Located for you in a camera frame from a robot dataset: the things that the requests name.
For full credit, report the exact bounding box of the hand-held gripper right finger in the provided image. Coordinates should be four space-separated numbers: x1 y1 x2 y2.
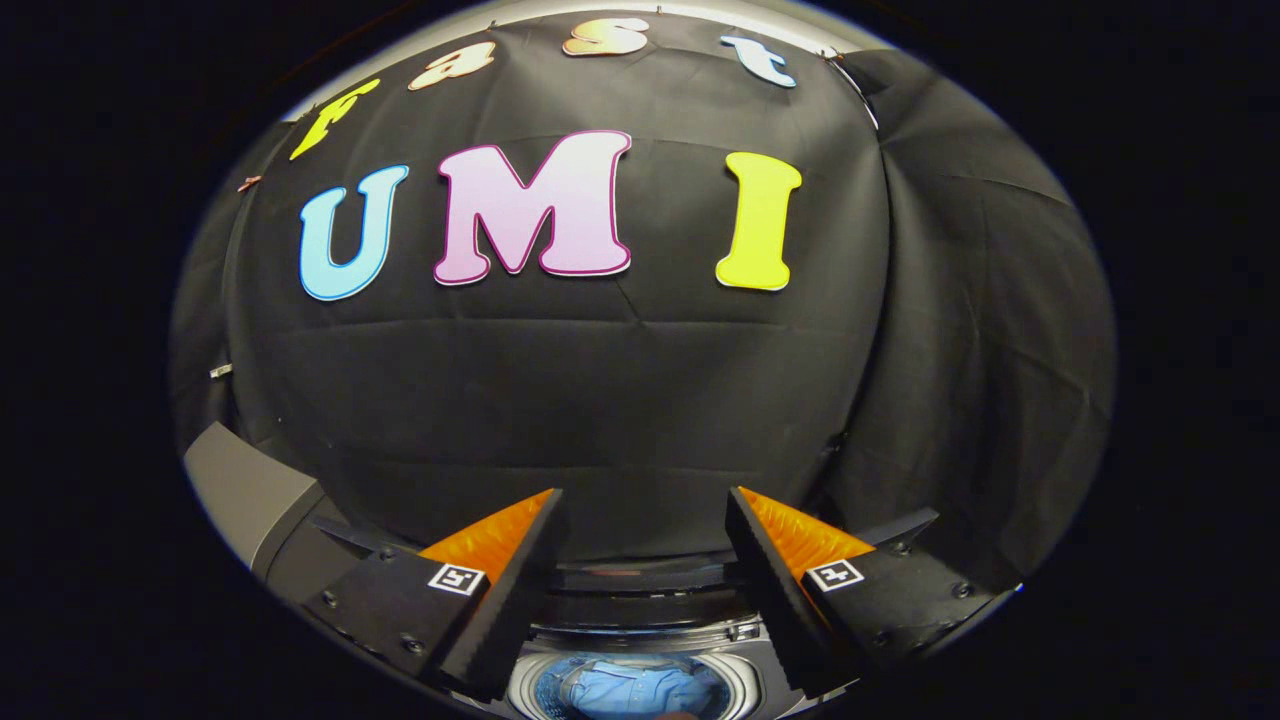
724 487 1023 698

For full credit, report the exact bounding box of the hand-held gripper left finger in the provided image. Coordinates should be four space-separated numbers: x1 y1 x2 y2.
300 488 569 703

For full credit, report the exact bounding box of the dark grey washing machine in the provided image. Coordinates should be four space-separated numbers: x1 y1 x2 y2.
500 615 863 720

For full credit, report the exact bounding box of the light blue polo shirt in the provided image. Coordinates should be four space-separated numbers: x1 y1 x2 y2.
558 658 706 720

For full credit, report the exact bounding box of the black backdrop cloth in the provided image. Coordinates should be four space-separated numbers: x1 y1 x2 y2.
170 10 1116 591

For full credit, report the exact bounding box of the grey box cabinet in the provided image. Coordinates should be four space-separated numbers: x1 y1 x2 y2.
182 421 353 603

